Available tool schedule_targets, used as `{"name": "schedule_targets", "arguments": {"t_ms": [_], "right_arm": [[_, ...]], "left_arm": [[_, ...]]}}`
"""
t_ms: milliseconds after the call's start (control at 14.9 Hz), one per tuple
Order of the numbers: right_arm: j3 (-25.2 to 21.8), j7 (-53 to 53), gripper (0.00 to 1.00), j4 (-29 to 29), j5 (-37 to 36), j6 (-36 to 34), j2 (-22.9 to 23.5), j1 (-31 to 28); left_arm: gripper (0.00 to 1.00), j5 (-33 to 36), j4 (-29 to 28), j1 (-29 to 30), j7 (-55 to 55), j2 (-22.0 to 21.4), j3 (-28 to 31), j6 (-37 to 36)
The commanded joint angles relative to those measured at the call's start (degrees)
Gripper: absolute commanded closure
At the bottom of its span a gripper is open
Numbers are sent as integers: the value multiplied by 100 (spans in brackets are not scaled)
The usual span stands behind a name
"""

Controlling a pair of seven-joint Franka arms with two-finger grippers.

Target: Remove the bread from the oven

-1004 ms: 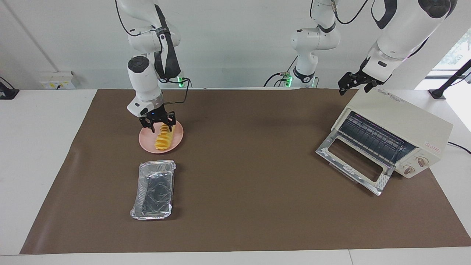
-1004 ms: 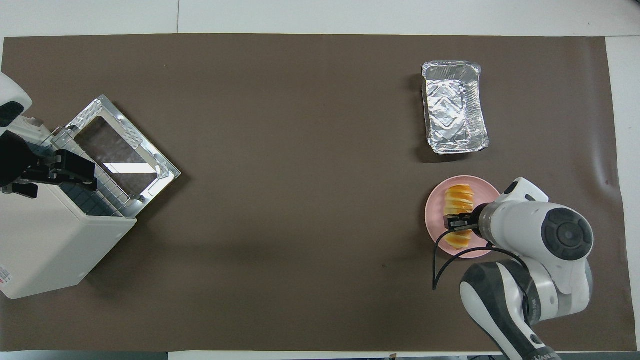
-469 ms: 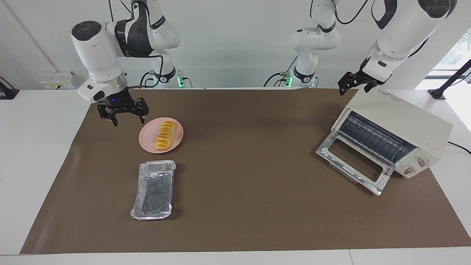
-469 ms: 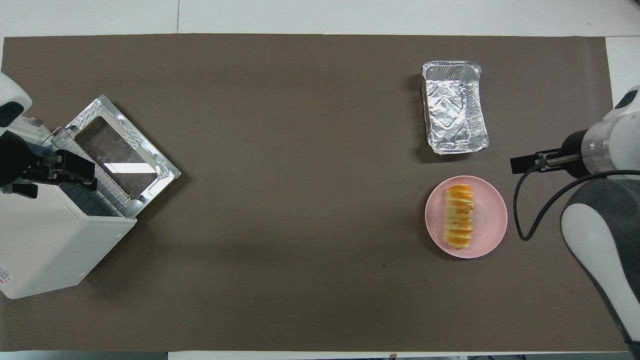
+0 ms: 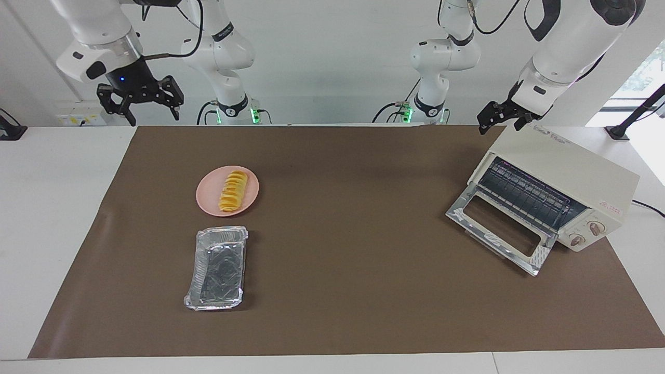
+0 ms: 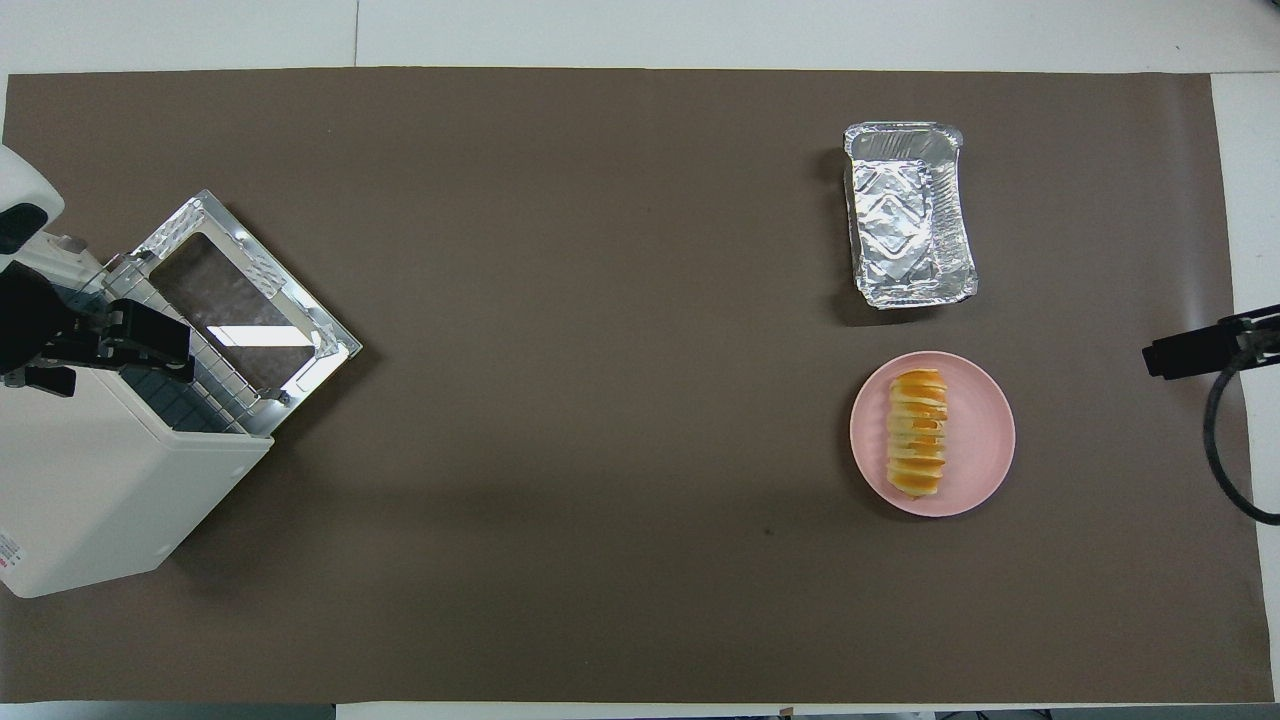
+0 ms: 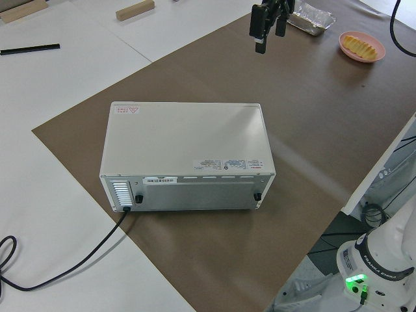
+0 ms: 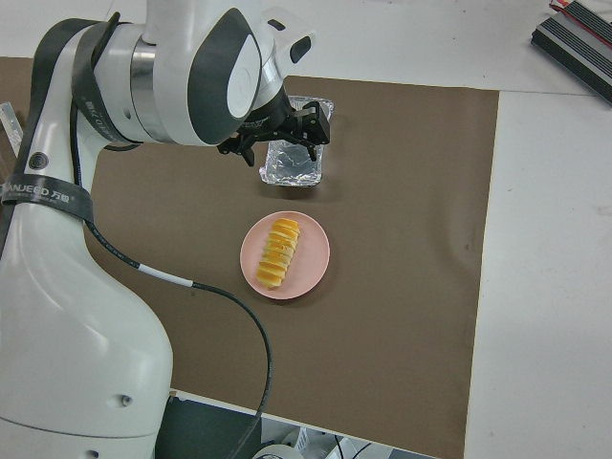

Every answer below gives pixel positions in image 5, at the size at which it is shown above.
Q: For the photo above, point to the brown table mat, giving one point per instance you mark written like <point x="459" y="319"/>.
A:
<point x="363" y="259"/>

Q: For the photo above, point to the oven control knob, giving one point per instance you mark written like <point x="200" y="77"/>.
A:
<point x="577" y="240"/>
<point x="596" y="228"/>

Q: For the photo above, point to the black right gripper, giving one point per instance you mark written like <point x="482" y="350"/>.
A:
<point x="130" y="80"/>

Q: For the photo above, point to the black camera stand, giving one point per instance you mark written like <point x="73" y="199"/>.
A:
<point x="13" y="132"/>
<point x="617" y="132"/>

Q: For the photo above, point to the glass oven door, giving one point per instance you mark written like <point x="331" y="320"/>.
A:
<point x="470" y="221"/>

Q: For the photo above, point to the bright window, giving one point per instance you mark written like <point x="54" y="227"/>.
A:
<point x="644" y="72"/>

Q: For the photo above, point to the aluminium foil tray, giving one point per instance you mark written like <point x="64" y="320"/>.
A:
<point x="218" y="270"/>

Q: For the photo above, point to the white wall socket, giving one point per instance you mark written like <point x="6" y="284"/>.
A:
<point x="70" y="119"/>

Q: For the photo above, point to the cream toaster oven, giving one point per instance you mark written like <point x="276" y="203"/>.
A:
<point x="571" y="166"/>

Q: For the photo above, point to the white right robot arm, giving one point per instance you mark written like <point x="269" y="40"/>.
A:
<point x="98" y="26"/>

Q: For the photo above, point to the golden bread loaf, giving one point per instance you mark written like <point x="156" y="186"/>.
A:
<point x="233" y="191"/>

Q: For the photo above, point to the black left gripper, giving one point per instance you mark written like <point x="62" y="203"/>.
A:
<point x="515" y="101"/>

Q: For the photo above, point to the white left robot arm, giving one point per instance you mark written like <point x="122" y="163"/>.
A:
<point x="571" y="36"/>

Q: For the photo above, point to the pink round plate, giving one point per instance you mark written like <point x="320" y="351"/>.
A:
<point x="208" y="197"/>

